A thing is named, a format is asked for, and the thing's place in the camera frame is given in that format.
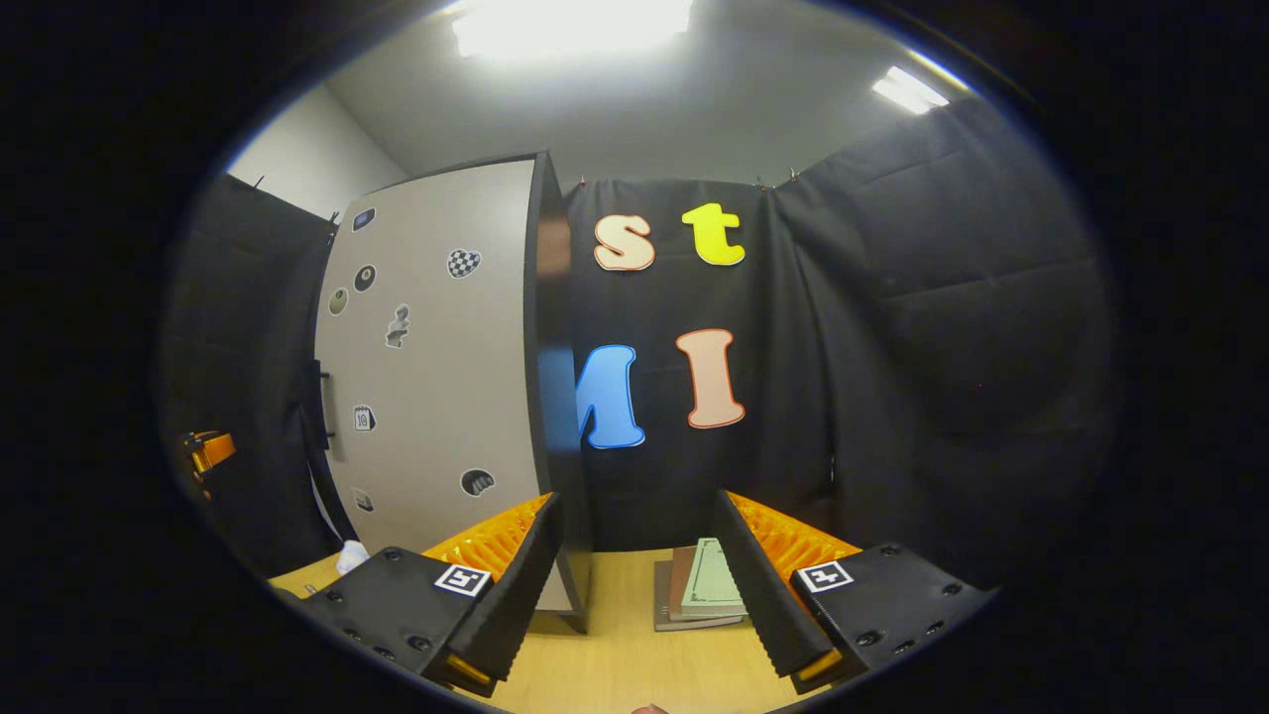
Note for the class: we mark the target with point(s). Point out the large ceiling light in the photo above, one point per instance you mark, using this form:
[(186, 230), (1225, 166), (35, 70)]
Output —
[(570, 25)]

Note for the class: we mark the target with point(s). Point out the brown book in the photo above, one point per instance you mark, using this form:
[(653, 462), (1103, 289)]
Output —
[(680, 585)]

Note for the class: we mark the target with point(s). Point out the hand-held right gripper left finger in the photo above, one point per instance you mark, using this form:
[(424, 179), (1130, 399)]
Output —
[(520, 585)]

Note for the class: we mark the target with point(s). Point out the small ceiling light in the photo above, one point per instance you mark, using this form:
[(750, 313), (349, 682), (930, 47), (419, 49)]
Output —
[(910, 89)]

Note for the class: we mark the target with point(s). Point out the black backdrop cloth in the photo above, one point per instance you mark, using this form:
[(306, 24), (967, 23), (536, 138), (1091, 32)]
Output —
[(942, 347)]

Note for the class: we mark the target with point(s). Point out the beige cabinet door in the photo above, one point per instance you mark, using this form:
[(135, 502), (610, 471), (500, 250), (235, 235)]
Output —
[(446, 397)]

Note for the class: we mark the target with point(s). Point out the dark grey cabinet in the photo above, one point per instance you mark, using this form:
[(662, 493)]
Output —
[(553, 248)]

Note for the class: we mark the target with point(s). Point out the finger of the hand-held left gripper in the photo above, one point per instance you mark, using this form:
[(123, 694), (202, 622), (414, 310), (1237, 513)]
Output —
[(213, 451)]

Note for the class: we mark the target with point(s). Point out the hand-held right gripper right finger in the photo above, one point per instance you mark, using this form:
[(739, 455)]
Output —
[(758, 595)]

